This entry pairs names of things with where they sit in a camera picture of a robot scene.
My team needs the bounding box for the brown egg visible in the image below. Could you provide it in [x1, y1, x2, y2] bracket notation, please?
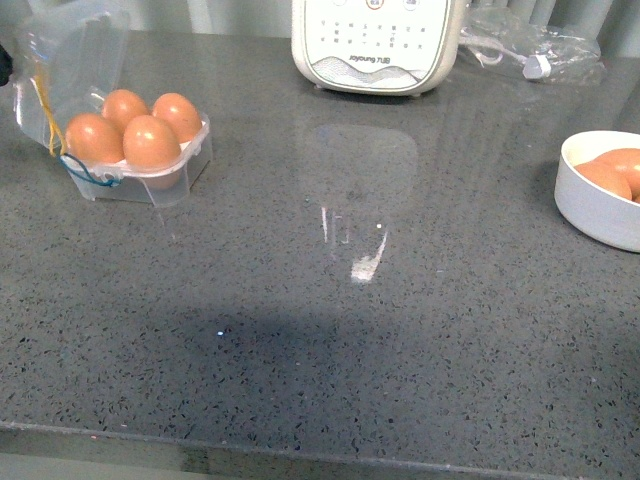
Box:
[101, 89, 150, 133]
[123, 115, 181, 174]
[592, 148, 639, 203]
[152, 92, 202, 143]
[575, 161, 632, 200]
[65, 112, 124, 164]

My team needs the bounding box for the brown egg in bowl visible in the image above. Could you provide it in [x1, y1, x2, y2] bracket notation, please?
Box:
[592, 148, 639, 203]
[575, 161, 632, 200]

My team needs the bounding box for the white round bowl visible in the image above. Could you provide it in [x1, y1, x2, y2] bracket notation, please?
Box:
[554, 130, 639, 253]

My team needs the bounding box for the clear plastic egg box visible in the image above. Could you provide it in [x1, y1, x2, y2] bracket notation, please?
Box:
[13, 1, 212, 207]

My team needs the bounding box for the clear plastic bag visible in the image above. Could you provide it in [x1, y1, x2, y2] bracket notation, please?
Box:
[459, 6, 606, 86]

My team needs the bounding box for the white Joyoung blender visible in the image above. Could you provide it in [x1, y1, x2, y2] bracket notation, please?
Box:
[291, 0, 468, 96]

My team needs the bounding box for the yellow and blue string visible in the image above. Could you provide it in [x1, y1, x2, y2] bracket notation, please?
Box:
[32, 59, 121, 189]

